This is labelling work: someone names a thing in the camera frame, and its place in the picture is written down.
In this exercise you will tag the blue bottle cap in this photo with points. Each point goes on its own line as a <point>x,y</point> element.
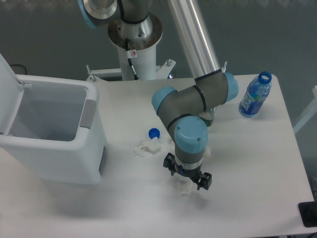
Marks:
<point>154,133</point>

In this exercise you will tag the white frame at right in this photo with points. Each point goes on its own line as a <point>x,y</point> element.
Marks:
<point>309,111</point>

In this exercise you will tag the white open trash bin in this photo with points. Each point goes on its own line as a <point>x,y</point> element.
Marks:
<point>52,126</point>

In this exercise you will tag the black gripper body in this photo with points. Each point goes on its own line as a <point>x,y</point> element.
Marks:
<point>193,174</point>

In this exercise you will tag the paper ball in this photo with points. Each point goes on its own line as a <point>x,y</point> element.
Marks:
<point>207,153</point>
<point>170,142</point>
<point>185,187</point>
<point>150,145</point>

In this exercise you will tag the blue plastic drink bottle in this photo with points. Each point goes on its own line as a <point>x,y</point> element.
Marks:
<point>256,93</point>

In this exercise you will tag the clear green-label bottle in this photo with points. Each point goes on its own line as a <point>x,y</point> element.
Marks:
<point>207,116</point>

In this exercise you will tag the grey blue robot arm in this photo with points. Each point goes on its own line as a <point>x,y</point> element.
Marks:
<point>178,110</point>

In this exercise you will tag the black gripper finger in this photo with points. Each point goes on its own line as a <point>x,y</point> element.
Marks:
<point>169,163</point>
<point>203,180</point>

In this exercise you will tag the black device at edge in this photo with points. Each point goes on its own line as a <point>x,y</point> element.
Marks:
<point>308,212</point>

